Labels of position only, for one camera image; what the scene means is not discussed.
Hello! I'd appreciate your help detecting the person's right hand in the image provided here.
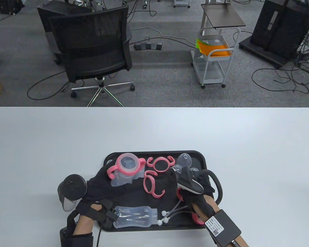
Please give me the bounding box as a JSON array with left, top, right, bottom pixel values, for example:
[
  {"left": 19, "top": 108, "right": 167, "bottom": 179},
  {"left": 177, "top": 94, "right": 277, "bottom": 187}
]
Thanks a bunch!
[{"left": 167, "top": 167, "right": 217, "bottom": 219}]

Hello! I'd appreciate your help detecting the person's left hand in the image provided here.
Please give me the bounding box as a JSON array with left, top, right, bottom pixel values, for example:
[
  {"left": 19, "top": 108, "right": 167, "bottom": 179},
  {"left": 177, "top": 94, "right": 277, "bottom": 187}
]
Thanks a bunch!
[{"left": 76, "top": 165, "right": 146, "bottom": 224}]

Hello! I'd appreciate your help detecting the pink handle ring component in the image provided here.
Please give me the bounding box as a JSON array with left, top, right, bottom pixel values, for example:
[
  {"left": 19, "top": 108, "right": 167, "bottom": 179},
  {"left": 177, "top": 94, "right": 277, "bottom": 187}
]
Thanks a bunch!
[
  {"left": 143, "top": 170, "right": 166, "bottom": 199},
  {"left": 146, "top": 156, "right": 176, "bottom": 173},
  {"left": 107, "top": 153, "right": 146, "bottom": 178}
]

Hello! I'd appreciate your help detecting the person's left forearm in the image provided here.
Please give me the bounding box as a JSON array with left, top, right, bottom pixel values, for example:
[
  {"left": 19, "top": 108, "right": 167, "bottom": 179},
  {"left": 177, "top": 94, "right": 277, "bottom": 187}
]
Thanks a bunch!
[{"left": 72, "top": 212, "right": 97, "bottom": 236}]

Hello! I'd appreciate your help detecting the person's right forearm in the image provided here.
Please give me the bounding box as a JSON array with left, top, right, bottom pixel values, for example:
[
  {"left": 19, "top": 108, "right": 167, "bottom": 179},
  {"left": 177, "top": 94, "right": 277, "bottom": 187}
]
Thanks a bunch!
[{"left": 192, "top": 197, "right": 250, "bottom": 247}]

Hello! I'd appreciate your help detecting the black grey hand controller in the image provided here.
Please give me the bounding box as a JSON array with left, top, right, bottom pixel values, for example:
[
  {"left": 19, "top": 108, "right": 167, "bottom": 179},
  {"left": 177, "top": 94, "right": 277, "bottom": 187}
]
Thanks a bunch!
[
  {"left": 170, "top": 166, "right": 223, "bottom": 206},
  {"left": 57, "top": 174, "right": 88, "bottom": 212}
]

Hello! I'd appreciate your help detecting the black wrist box white label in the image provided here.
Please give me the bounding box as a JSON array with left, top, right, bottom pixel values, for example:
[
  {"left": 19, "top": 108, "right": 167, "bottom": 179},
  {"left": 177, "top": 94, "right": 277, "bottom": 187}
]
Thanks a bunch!
[{"left": 204, "top": 209, "right": 242, "bottom": 247}]

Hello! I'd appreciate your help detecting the black plastic tray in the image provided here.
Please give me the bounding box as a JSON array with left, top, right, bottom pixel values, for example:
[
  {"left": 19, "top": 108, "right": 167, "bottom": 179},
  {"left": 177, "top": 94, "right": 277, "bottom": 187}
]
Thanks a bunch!
[{"left": 98, "top": 151, "right": 214, "bottom": 232}]

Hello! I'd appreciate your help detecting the black wrist brace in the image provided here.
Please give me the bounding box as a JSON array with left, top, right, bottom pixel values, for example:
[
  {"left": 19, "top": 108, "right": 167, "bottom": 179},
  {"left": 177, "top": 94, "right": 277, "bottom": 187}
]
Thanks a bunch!
[{"left": 59, "top": 217, "right": 94, "bottom": 247}]

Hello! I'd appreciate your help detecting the white rolling cart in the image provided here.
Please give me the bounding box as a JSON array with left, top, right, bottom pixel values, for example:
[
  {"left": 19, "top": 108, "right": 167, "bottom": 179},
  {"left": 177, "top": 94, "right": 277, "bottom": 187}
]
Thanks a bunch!
[{"left": 191, "top": 27, "right": 241, "bottom": 89}]

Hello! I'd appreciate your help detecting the black mesh office chair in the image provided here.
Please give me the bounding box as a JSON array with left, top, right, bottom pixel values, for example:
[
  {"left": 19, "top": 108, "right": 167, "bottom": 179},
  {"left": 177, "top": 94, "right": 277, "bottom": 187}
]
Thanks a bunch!
[{"left": 48, "top": 6, "right": 135, "bottom": 107}]

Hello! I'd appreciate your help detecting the orange folder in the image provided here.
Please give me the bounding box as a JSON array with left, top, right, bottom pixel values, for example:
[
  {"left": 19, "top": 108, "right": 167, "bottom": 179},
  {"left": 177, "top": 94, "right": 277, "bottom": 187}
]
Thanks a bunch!
[{"left": 198, "top": 41, "right": 233, "bottom": 57}]

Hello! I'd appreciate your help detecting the black base platform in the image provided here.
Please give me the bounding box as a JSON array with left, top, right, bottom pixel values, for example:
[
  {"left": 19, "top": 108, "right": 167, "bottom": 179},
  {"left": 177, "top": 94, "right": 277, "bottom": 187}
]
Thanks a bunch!
[{"left": 238, "top": 36, "right": 303, "bottom": 69}]

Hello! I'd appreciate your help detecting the brown top side table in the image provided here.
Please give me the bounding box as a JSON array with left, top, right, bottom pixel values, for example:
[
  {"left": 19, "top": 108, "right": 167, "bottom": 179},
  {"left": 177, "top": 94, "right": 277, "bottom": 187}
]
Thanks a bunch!
[{"left": 200, "top": 3, "right": 246, "bottom": 36}]

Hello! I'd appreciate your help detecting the black cabinet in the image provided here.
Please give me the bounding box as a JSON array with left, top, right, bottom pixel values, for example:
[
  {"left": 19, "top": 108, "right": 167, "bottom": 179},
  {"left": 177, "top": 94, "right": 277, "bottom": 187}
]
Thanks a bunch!
[{"left": 250, "top": 0, "right": 309, "bottom": 59}]

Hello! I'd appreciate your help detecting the black bag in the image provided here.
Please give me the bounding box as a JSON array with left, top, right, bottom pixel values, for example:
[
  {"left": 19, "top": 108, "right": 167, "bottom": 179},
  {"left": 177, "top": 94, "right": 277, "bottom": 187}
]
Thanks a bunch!
[{"left": 0, "top": 0, "right": 25, "bottom": 16}]

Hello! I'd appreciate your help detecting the black floor cable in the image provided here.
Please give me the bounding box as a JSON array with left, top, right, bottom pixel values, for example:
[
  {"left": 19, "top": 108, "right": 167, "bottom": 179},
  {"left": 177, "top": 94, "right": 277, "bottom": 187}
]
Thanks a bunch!
[
  {"left": 252, "top": 67, "right": 309, "bottom": 94},
  {"left": 27, "top": 70, "right": 72, "bottom": 101}
]

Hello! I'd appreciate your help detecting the grey floor cable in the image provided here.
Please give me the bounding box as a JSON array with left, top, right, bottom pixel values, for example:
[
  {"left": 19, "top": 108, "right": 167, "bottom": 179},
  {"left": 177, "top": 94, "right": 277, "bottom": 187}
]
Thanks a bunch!
[{"left": 130, "top": 27, "right": 196, "bottom": 49}]

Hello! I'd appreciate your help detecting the bundle of black cables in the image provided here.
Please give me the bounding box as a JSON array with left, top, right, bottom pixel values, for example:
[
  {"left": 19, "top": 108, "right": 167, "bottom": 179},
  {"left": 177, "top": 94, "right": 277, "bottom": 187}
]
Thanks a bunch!
[{"left": 294, "top": 26, "right": 309, "bottom": 85}]

